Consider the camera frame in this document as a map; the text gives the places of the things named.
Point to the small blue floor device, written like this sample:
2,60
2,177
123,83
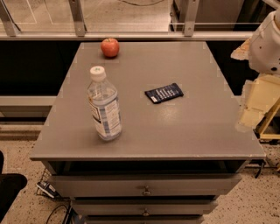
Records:
47,188

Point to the yellow wooden frame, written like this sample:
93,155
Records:
265,124

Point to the middle grey drawer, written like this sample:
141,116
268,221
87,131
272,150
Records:
144,207

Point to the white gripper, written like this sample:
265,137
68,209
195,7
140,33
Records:
266,48

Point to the red apple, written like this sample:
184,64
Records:
110,47

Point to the grey drawer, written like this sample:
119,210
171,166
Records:
144,185
144,207

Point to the metal railing frame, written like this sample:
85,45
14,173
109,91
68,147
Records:
132,19

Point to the clear plastic water bottle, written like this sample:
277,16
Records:
104,105

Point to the black chair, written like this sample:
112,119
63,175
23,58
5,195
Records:
10,185

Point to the top grey drawer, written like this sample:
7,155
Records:
144,185

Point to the dark blue snack bar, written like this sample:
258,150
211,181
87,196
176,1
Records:
163,94

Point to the grey drawer cabinet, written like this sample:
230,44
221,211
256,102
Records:
192,134

